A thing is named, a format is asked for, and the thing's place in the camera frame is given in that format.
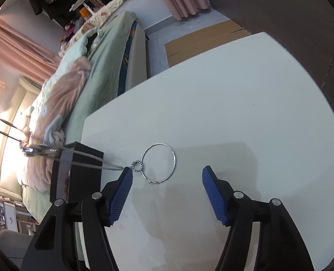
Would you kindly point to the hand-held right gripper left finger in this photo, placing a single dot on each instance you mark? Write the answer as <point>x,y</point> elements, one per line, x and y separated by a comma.
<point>121,194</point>

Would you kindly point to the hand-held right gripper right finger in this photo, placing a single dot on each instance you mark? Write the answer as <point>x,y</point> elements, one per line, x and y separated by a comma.
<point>215,194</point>

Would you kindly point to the black gift box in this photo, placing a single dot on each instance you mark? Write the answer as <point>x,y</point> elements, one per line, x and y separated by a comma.
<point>79,180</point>

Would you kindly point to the silver bangle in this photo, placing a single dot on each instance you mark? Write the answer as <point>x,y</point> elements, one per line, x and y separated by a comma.
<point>174,161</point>

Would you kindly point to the white table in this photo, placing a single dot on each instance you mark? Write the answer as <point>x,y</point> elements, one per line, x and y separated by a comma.
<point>212,113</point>

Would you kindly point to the white cabinet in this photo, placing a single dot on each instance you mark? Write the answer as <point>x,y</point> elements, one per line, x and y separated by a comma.
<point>10,213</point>

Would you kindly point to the pink floral blanket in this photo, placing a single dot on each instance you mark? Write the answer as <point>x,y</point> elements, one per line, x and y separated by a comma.
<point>62,96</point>

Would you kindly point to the grey chair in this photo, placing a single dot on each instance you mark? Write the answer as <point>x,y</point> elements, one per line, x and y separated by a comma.
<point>11,241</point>

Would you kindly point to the bed with green sheet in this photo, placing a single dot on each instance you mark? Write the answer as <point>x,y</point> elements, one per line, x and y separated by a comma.
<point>104,70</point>

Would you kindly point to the cream padded headboard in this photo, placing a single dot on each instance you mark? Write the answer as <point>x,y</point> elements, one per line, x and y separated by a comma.
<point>8,104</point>

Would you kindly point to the light green quilt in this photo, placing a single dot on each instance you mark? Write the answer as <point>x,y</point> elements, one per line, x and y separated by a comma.
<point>76,50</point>

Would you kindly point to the flat cardboard sheet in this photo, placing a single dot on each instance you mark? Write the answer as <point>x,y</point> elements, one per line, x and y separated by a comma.
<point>206,38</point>

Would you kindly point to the pile of plush toys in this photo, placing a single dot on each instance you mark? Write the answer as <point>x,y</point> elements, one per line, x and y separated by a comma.
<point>70,29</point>

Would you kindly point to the orange box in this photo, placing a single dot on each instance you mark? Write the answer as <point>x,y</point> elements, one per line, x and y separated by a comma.
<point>84,12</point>

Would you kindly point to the printed window seat cushion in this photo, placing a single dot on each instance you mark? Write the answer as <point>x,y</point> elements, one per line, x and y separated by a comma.
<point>110,8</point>

